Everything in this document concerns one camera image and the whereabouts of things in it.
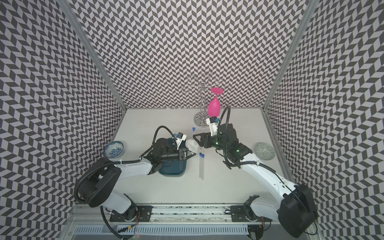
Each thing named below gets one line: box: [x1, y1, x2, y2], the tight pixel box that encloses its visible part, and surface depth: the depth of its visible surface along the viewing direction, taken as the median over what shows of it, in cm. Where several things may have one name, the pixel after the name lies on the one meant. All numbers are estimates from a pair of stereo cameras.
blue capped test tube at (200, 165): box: [199, 152, 202, 179], surface depth 90 cm
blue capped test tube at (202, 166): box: [201, 154, 205, 181], surface depth 90 cm
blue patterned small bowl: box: [103, 141, 124, 159], surface depth 95 cm
